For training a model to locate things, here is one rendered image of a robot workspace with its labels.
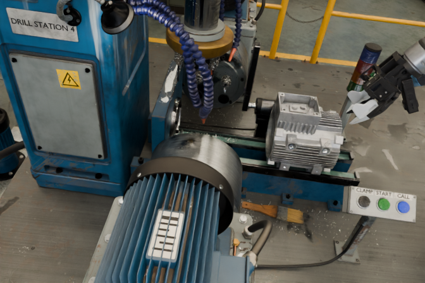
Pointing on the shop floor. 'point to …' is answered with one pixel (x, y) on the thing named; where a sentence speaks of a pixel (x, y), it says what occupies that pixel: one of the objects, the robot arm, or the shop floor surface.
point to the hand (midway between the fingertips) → (353, 117)
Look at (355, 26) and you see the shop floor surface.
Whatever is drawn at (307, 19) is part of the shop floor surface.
